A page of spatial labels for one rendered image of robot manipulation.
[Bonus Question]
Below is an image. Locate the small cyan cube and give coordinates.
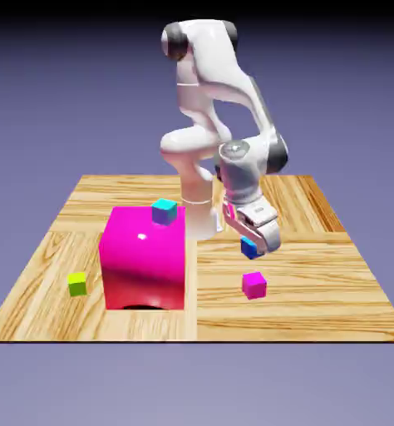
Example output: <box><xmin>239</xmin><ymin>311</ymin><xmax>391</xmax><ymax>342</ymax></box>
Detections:
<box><xmin>150</xmin><ymin>198</ymin><xmax>179</xmax><ymax>227</ymax></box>

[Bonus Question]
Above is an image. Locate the small yellow-green cube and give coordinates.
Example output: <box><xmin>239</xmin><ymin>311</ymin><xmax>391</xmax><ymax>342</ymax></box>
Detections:
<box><xmin>66</xmin><ymin>271</ymin><xmax>88</xmax><ymax>298</ymax></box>

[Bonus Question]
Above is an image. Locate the large magenta box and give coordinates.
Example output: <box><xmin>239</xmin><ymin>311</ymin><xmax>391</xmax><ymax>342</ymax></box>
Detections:
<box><xmin>98</xmin><ymin>205</ymin><xmax>187</xmax><ymax>311</ymax></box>

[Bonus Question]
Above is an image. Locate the small blue cube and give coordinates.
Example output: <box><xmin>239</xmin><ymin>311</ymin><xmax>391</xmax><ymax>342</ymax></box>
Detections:
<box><xmin>240</xmin><ymin>236</ymin><xmax>265</xmax><ymax>260</ymax></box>

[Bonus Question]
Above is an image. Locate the small magenta cube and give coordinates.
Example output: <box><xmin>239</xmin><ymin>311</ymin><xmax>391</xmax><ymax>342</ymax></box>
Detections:
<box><xmin>241</xmin><ymin>271</ymin><xmax>268</xmax><ymax>300</ymax></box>

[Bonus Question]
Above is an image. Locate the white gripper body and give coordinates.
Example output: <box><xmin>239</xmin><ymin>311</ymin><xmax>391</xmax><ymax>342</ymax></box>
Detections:
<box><xmin>222</xmin><ymin>197</ymin><xmax>282</xmax><ymax>255</ymax></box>

